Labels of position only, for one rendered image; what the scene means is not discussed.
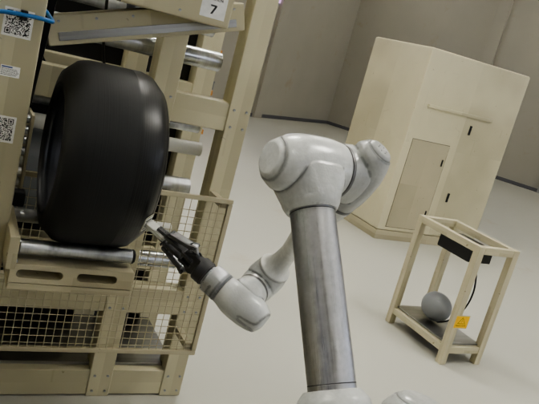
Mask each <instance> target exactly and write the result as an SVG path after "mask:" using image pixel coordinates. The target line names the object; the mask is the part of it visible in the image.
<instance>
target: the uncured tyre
mask: <svg viewBox="0 0 539 404"><path fill-rule="evenodd" d="M168 148H169V115H168V105H167V102H166V98H165V97H164V93H163V92H162V90H161V89H160V88H159V87H158V85H157V84H156V82H155V80H154V79H153V78H152V77H151V76H149V75H146V74H145V73H143V72H141V71H135V70H131V69H127V68H124V67H118V66H113V65H110V64H106V63H99V62H96V61H91V60H79V61H77V62H75V63H73V64H71V65H70V66H69V67H66V68H65V69H63V70H62V72H61V73H60V75H59V77H58V79H57V82H56V84H55V88H54V90H53V93H52V96H51V101H50V104H49V107H48V110H47V116H46V119H45V123H44V128H43V135H42V140H41V146H40V151H39V158H38V173H37V217H38V223H39V226H40V227H41V228H42V230H43V231H44V232H45V233H46V234H47V235H48V236H49V237H50V238H51V239H52V240H55V241H58V242H62V243H71V244H86V245H95V246H103V247H112V248H120V247H124V246H127V245H129V244H131V243H132V242H133V241H134V240H135V239H136V238H138V237H139V236H140V235H142V234H143V233H144V231H145V230H146V229H145V230H144V231H142V232H140V230H141V228H142V225H143V223H144V221H145V219H147V218H148V217H150V216H151V215H152V214H154V213H155V210H156V207H157V205H158V202H159V199H160V194H161V191H162V187H163V184H164V177H165V172H166V167H167V162H168Z"/></svg>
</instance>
